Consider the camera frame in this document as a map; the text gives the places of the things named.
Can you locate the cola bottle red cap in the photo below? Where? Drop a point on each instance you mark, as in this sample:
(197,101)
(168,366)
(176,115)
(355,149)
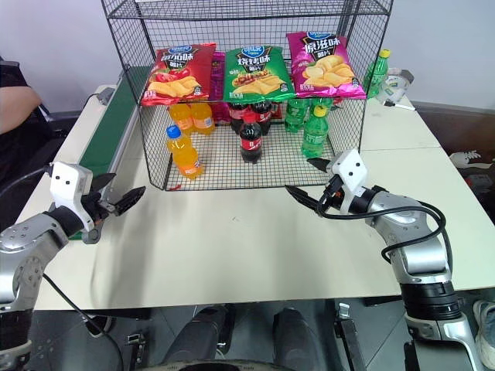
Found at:
(251,141)

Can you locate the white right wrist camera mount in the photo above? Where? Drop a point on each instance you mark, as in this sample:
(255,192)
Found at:
(350,170)

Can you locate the green potato chip bag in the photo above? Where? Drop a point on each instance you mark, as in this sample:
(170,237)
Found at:
(255,73)

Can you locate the red potato chip bag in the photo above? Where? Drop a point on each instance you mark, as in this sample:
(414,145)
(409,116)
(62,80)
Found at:
(179,73)

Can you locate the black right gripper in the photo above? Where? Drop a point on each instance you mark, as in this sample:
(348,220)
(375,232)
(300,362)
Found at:
(334,195)

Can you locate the white marker pen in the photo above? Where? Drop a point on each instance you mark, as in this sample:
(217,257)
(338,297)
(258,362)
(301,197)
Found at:
(400,105)

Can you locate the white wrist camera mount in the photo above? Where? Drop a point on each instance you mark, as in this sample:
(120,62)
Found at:
(67,183)
(350,170)

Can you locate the orange soda bottle blue cap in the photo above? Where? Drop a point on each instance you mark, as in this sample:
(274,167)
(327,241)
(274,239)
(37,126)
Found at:
(185,156)

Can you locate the red snack bag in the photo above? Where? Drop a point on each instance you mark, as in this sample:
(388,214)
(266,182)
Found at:
(276,110)

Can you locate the white sneaker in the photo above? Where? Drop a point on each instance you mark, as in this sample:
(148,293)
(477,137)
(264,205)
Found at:
(466,157)

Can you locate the green conveyor belt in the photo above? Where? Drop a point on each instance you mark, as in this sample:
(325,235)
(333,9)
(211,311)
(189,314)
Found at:
(108,131)

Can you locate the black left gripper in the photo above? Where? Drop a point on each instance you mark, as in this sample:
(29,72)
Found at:
(98,206)

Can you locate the green soda bottle yellow cap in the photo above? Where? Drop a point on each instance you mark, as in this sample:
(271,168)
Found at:
(377,75)
(315,135)

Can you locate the grey sneaker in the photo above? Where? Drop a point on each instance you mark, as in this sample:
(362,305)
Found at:
(485,328)

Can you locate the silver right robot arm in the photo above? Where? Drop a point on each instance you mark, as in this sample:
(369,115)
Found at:
(421,247)

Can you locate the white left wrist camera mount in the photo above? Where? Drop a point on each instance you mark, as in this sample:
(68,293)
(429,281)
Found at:
(67,183)

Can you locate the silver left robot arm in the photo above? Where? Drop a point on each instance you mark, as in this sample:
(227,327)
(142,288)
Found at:
(27,251)

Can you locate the person in dark clothes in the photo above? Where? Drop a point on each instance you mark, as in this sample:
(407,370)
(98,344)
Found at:
(17,108)

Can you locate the magenta potato chip bag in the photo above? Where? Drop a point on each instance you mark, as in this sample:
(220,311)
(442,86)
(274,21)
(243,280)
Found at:
(325,65)
(217,77)

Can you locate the black metal bracket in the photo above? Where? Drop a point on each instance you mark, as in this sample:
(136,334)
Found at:
(348,336)

